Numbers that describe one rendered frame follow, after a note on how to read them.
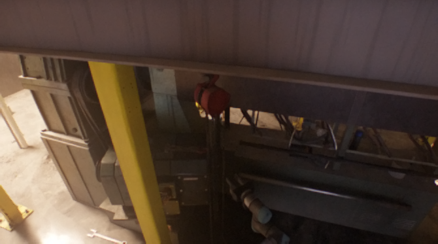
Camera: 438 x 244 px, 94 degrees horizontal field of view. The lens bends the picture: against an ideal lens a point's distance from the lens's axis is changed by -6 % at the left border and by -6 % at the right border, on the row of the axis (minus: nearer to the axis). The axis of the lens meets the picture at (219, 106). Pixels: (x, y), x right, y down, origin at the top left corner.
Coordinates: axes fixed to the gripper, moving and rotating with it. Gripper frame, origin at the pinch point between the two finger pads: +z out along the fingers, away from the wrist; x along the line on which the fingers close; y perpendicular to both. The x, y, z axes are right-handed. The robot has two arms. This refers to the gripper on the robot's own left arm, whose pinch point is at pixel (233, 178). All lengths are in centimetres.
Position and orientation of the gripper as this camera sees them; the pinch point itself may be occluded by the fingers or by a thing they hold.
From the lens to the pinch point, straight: 141.5
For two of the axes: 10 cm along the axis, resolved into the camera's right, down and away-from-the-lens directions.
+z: -5.2, -4.2, 7.4
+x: -8.5, 2.6, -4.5
